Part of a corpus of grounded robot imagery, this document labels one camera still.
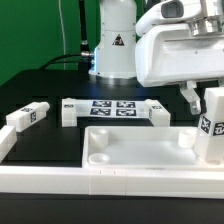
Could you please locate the black cable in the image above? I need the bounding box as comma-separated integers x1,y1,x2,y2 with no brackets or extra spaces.
39,0,96,70

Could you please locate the white U-shaped fence frame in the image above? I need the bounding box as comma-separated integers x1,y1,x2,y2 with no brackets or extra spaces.
0,125,224,200

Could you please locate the white cable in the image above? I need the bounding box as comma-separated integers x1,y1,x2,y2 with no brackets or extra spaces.
58,0,68,70

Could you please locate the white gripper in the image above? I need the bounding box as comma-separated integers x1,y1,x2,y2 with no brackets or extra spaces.
135,23,224,115

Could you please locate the white desk top tray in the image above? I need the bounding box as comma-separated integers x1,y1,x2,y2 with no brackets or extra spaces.
82,126,224,171

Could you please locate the fiducial marker sheet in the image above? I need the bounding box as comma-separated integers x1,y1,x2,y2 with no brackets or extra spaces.
90,100,137,117

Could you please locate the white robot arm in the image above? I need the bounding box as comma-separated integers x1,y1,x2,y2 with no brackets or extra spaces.
89,0,224,114

